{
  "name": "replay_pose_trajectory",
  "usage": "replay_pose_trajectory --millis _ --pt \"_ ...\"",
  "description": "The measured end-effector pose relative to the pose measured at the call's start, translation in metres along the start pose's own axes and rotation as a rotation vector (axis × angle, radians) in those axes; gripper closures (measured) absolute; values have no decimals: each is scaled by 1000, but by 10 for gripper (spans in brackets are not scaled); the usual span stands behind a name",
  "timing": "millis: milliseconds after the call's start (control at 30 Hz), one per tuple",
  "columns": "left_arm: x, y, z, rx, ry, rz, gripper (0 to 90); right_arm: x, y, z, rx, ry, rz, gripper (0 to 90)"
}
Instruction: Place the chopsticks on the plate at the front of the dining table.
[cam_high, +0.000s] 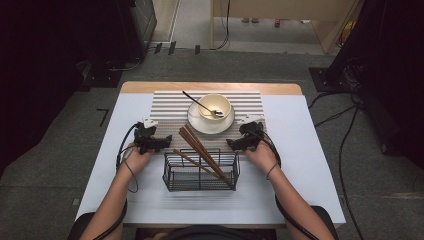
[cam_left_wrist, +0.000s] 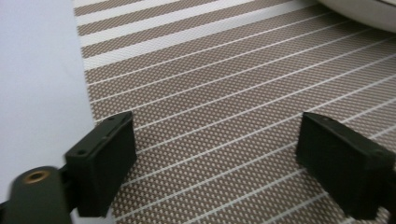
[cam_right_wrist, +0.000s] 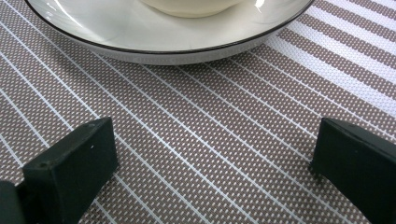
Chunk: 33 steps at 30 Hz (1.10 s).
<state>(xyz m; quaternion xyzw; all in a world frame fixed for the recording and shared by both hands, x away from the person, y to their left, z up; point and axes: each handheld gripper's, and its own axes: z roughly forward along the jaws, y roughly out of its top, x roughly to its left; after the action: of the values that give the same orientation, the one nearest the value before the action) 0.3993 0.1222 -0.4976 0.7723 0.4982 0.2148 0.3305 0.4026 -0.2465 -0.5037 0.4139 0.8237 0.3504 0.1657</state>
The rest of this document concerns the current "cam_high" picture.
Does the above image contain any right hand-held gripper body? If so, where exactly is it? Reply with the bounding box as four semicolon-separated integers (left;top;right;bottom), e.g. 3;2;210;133
236;113;267;153

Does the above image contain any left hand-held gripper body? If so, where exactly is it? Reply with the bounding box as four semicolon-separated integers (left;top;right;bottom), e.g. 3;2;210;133
133;116;160;156

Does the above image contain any black wire basket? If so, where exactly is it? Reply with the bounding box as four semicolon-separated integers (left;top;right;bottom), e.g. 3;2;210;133
162;148;241;193

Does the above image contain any person's right hand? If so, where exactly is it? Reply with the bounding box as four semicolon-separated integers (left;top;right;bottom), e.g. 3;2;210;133
243;141;280;177

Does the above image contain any person's left hand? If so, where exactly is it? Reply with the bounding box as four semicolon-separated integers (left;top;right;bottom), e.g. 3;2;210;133
120;143;156;177

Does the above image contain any striped placemat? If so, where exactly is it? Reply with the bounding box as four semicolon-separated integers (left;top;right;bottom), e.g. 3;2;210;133
148;90;268;155

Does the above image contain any dark wrist band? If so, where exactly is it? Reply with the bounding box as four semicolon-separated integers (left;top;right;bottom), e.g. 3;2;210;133
265;162;280;181

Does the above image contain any white table sheet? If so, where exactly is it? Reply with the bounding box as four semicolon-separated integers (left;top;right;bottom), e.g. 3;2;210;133
75;92;347;225

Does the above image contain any black corner tape mark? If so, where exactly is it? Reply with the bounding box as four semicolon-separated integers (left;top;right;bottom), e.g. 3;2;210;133
96;107;110;128

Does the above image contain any cream ceramic bowl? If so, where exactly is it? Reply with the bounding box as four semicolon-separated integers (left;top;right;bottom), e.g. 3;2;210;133
197;93;233;121

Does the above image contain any person's dark clothing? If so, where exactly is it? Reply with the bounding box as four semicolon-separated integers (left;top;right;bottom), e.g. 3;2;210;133
164;224;260;240

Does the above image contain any dark equipment cabinet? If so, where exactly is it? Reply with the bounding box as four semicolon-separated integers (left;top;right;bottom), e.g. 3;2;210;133
129;0;158;62

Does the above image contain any black chair armrest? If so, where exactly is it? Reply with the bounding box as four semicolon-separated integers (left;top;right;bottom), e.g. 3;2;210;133
67;211;96;240
311;205;341;240

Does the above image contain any black curtain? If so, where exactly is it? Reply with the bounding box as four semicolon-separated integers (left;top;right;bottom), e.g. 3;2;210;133
324;0;424;169
0;0;136;178

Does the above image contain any light wooden desk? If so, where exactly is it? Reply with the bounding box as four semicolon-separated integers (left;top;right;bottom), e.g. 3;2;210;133
209;0;364;55

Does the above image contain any yellow object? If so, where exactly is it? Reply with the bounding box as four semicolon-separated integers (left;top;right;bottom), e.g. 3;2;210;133
339;20;357;46

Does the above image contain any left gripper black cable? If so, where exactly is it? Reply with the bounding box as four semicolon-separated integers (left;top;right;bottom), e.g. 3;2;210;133
92;122;140;240

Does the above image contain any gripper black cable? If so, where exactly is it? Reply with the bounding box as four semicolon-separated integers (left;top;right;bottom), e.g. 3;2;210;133
254;129;322;240
92;122;140;240

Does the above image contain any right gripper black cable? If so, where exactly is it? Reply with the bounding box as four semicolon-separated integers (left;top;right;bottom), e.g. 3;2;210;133
254;129;322;240

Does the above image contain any thin black wrist cord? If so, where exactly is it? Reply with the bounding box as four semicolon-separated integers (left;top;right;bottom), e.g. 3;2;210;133
123;155;140;194

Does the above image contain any black-handled metal spoon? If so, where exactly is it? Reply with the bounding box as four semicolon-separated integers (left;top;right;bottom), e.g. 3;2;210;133
181;90;226;119

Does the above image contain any grey floor cable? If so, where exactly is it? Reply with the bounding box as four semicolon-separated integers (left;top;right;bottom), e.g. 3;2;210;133
107;57;145;73

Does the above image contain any black floor cable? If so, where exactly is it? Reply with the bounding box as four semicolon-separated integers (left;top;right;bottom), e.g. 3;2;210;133
307;91;335;110
314;104;358;129

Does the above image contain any black stand base plate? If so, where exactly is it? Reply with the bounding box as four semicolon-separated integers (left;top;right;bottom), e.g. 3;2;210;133
308;67;352;93

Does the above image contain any black hanging cable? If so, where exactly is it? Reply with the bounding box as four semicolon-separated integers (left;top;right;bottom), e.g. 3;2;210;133
215;0;232;51

